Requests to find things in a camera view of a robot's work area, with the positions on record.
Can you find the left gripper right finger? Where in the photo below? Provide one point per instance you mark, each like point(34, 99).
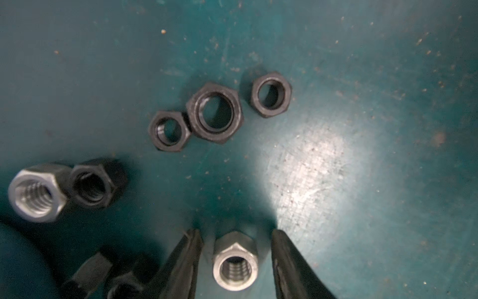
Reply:
point(294, 278)

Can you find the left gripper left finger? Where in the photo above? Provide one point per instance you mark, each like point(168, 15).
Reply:
point(177, 279)

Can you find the black nut cluster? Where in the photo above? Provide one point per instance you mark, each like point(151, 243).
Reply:
point(90, 275)
point(215, 113)
point(169, 130)

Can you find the blue plastic storage box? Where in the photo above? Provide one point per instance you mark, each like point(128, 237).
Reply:
point(24, 271)

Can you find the green table mat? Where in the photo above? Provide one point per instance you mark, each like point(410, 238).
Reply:
point(372, 171)

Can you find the small black nut right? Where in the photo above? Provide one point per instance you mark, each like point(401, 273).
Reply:
point(271, 95)

